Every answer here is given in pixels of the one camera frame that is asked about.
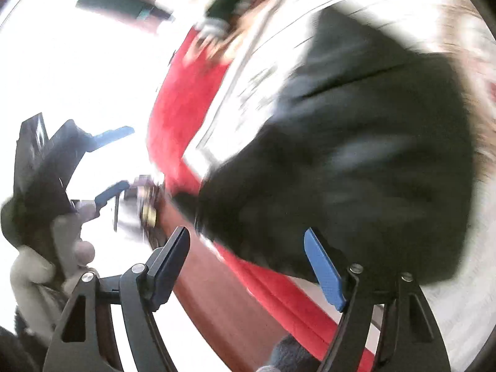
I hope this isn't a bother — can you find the person's left hand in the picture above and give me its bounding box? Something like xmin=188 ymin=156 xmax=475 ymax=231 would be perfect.
xmin=50 ymin=201 xmax=97 ymax=283

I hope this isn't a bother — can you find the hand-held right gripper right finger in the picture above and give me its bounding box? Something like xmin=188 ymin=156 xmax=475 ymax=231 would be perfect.
xmin=303 ymin=228 xmax=452 ymax=372

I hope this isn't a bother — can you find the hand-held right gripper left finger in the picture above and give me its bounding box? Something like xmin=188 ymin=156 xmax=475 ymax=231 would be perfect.
xmin=42 ymin=225 xmax=191 ymax=372

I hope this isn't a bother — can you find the black jacket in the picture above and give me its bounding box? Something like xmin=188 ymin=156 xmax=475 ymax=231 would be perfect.
xmin=170 ymin=6 xmax=475 ymax=285

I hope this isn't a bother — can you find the blurred dark object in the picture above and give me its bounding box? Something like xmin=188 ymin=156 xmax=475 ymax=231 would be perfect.
xmin=134 ymin=176 xmax=165 ymax=241

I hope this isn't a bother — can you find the red floral blanket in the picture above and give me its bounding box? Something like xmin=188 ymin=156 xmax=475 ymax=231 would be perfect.
xmin=147 ymin=25 xmax=376 ymax=372

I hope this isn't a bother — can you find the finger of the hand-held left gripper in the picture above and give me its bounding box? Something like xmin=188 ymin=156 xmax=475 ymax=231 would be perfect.
xmin=70 ymin=180 xmax=132 ymax=218
xmin=90 ymin=126 xmax=135 ymax=152

